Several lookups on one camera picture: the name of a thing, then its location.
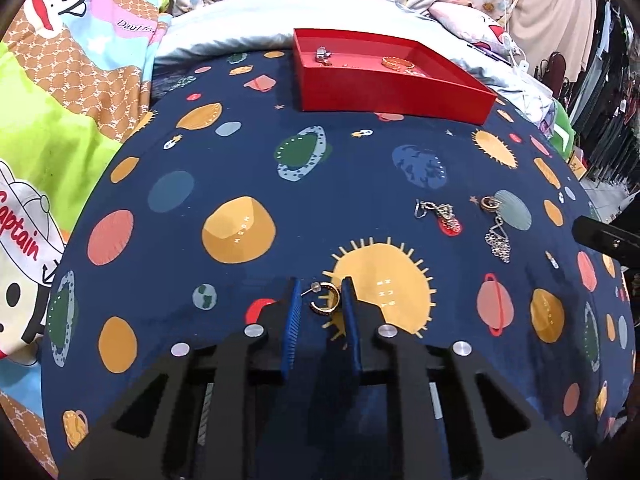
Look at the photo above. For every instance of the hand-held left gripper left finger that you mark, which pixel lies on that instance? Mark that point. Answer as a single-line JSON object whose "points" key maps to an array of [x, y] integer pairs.
{"points": [[291, 330]]}

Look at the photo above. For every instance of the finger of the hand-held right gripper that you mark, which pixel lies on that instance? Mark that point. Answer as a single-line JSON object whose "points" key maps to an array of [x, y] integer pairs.
{"points": [[607, 240]]}

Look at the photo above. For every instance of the gold hoop earring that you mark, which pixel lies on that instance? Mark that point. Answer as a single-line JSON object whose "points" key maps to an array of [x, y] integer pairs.
{"points": [[334, 296]]}

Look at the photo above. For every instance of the red cardboard box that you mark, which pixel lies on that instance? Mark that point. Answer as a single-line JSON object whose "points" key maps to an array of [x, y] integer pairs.
{"points": [[375, 95]]}

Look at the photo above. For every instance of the white cartoon face pillow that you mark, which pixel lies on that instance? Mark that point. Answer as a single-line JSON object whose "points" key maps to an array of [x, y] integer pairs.
{"points": [[465, 20]]}

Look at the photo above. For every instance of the light blue pillow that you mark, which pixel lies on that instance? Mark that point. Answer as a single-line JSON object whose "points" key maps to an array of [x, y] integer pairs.
{"points": [[240, 20]]}

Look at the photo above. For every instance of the navy planet print blanket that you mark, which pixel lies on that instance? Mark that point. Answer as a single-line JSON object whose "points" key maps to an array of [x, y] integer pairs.
{"points": [[200, 170]]}

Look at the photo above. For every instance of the silver clip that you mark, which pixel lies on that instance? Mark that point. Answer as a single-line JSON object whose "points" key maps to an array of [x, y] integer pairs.
{"points": [[322, 54]]}

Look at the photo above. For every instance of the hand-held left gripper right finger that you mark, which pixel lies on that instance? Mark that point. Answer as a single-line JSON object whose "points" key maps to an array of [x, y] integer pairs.
{"points": [[351, 330]]}

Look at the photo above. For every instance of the tan cardboard box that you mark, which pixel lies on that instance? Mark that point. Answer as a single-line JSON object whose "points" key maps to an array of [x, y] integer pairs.
{"points": [[577, 166]]}

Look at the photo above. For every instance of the rack of hanging clothes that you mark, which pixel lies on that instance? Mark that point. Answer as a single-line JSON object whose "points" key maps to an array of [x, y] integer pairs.
{"points": [[615, 110]]}

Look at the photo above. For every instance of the green cloth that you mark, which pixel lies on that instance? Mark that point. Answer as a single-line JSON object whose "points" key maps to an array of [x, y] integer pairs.
{"points": [[562, 130]]}

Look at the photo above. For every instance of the dark red chair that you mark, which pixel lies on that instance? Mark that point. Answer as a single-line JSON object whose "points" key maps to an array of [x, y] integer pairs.
{"points": [[555, 67]]}

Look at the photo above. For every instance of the beige hanging curtain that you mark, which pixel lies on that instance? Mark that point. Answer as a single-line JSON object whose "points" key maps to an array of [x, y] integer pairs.
{"points": [[555, 10]]}

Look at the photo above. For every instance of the colourful cartoon monkey blanket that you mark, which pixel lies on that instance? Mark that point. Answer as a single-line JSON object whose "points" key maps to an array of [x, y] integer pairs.
{"points": [[50, 135]]}

